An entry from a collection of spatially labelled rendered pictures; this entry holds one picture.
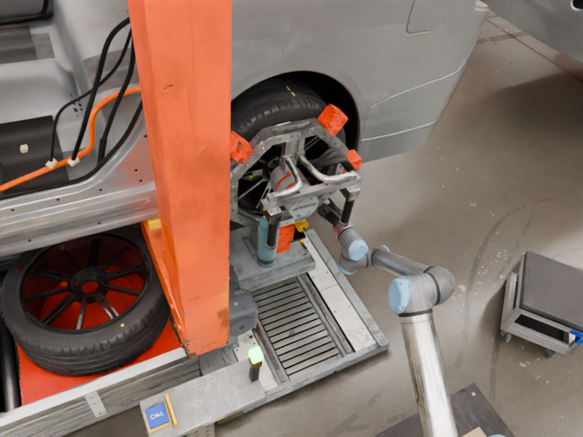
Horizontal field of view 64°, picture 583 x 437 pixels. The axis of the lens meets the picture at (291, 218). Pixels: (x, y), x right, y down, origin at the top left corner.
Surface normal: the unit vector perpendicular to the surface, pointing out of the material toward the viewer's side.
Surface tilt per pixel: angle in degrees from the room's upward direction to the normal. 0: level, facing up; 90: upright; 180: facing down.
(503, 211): 0
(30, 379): 0
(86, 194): 90
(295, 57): 90
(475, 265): 0
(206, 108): 90
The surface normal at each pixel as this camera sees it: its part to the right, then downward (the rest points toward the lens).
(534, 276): 0.11, -0.68
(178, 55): 0.44, 0.69
